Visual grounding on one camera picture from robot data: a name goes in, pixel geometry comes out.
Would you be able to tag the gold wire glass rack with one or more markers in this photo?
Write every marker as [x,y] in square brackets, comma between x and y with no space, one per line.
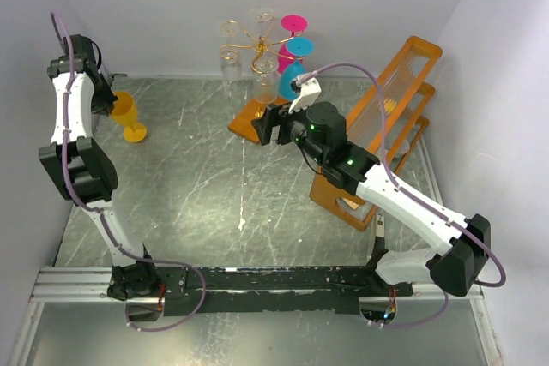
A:
[262,48]

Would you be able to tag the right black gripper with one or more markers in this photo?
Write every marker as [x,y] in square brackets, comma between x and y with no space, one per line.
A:
[277,115]

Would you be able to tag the pink plastic wine glass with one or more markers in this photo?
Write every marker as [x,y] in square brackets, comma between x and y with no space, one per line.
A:
[295,25]

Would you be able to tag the clear wine glass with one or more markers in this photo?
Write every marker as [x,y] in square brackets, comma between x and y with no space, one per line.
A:
[266,75]
[264,19]
[230,63]

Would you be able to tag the clear wine glass back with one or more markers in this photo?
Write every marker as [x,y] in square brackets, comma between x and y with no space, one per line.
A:
[264,19]

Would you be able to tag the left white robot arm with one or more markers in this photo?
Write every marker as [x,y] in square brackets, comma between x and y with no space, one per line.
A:
[81,170]

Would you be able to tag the wooden rack base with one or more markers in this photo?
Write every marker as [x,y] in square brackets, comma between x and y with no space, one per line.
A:
[242,125]

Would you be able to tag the yellow plastic wine glass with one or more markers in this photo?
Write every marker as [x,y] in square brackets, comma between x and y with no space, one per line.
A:
[125,114]

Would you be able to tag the yellow object on shelf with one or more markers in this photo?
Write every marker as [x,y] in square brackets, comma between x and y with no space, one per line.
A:
[389,105]

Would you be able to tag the aluminium extrusion rail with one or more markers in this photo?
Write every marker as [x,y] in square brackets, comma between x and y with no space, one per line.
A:
[89,284]

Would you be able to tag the orange wooden shelf rack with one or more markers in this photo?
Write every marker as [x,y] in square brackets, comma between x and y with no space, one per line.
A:
[403,80]

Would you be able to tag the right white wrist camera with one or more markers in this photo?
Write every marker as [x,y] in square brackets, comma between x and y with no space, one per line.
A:
[307,93]

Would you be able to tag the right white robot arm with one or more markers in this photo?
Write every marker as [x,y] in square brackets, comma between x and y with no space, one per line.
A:
[457,246]

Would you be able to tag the blue plastic wine glass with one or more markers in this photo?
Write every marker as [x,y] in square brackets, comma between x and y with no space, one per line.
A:
[297,48]

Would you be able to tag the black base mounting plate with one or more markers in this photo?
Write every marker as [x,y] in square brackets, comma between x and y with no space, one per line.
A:
[182,290]

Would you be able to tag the clear wine glass front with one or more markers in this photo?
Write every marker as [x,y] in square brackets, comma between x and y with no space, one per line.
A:
[266,75]

